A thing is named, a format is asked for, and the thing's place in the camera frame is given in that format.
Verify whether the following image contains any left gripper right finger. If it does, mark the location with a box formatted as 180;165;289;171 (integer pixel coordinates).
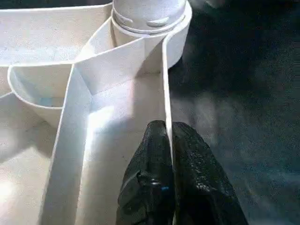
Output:
172;121;249;225

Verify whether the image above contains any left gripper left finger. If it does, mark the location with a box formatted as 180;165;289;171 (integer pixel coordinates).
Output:
116;120;175;225

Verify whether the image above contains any white plastic table top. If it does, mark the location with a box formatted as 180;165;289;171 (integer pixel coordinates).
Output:
0;2;193;225

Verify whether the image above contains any white plastic table leg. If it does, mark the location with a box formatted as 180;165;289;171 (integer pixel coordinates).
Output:
111;0;188;34

